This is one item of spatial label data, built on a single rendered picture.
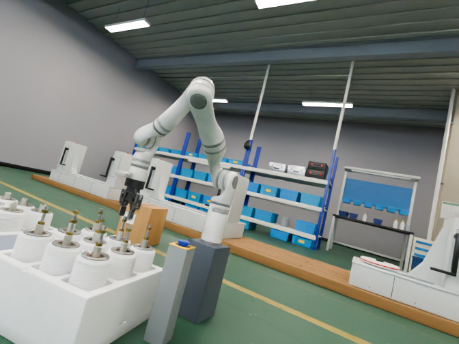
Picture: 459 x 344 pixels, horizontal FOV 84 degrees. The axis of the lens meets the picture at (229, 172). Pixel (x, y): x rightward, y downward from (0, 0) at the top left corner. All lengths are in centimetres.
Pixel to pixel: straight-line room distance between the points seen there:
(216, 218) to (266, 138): 889
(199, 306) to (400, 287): 173
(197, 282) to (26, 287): 56
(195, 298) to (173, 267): 28
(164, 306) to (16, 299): 40
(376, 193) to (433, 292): 416
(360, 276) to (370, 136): 721
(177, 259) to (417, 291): 198
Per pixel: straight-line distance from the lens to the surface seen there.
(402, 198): 651
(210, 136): 95
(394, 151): 920
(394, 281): 248
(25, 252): 100
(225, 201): 111
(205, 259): 110
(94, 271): 83
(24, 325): 95
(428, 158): 925
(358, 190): 649
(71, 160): 533
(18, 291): 96
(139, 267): 102
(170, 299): 94
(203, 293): 112
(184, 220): 307
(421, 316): 246
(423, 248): 587
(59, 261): 91
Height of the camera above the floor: 50
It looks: 6 degrees up
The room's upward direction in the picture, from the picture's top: 14 degrees clockwise
